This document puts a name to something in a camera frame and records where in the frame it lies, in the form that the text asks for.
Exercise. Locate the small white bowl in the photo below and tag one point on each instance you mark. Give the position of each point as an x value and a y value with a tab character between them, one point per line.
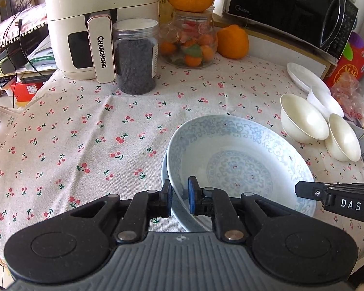
327	100

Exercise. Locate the cream air fryer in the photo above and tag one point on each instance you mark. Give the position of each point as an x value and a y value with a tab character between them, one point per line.
72	6

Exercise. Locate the clear plastic bag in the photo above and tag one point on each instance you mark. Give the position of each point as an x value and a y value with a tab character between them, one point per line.
352	97

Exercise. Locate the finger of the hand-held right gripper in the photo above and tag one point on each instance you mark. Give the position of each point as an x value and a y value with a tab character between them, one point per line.
309	190

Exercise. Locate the white plate with swirl pattern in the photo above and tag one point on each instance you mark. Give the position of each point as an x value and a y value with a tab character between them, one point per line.
300	75

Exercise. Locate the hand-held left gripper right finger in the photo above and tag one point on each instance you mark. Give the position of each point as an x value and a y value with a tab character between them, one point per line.
192	197

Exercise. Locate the glass jar with small oranges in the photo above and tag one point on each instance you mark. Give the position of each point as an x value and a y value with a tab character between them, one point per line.
185	48

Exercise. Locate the cream white bowl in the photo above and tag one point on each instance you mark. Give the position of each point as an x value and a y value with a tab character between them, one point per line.
343	139
303	118

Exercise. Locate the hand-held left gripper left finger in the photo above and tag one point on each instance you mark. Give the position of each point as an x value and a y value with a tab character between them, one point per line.
169	199

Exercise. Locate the cherry print tablecloth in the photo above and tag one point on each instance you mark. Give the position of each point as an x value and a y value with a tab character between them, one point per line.
78	112

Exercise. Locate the green silicone item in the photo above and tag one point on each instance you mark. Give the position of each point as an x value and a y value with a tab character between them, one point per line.
348	52

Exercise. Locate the pink floral cloth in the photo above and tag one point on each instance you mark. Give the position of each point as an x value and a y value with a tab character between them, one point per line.
15	27

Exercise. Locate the purple silicone item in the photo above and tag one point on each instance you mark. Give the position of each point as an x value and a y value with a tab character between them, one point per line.
358	38

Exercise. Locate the red cardboard box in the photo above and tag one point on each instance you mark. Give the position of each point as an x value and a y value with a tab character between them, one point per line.
353	69

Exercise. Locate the clear jar with dark contents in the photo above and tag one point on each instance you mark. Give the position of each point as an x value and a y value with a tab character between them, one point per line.
134	66

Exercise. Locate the black microwave oven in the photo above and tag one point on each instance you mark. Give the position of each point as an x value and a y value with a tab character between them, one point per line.
276	0

